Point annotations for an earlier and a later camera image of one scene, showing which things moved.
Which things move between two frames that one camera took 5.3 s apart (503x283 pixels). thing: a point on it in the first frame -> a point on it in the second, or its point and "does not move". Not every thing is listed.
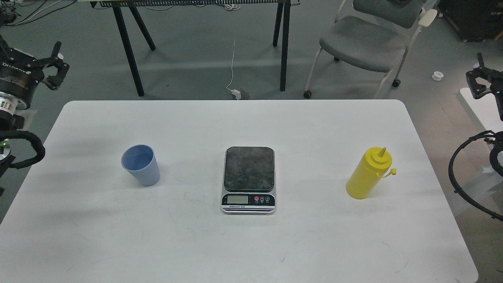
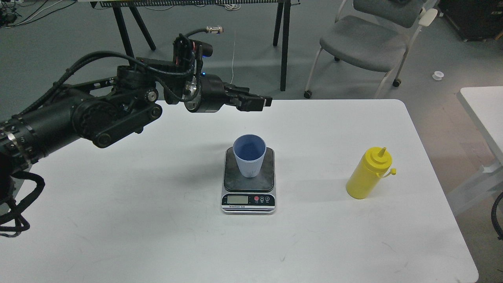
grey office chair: [373, 35] does not move
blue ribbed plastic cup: [139, 160] -> [249, 150]
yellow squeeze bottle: [365, 174] does not move
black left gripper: [20, 73] -> [212, 95]
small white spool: [437, 76] does not move
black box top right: [474, 20] does not move
